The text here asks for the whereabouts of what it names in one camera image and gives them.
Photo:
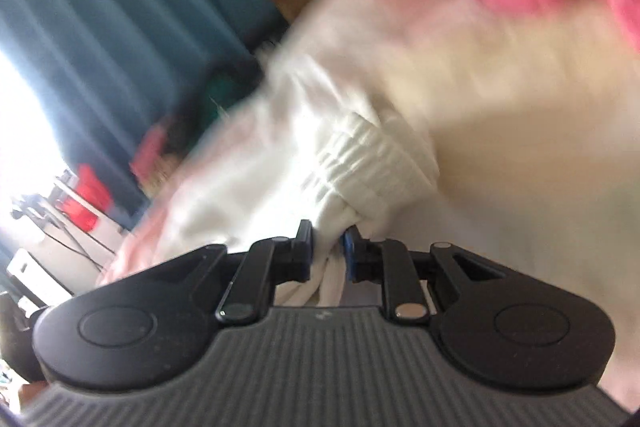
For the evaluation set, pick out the cream white striped garment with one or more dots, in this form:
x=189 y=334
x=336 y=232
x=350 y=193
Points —
x=430 y=121

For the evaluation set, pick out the garment steamer pole with hose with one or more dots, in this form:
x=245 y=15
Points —
x=48 y=215

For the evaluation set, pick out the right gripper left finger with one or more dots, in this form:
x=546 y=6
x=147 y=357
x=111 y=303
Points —
x=267 y=264

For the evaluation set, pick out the teal curtain right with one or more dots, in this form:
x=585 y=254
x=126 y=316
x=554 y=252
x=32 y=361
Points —
x=106 y=70

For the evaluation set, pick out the pile of mixed clothes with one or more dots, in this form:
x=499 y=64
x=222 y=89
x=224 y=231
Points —
x=171 y=139

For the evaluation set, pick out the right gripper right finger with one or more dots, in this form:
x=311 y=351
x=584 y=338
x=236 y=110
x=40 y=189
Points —
x=390 y=265

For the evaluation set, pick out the red garment on hanger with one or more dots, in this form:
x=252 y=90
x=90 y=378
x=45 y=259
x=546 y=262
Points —
x=87 y=199

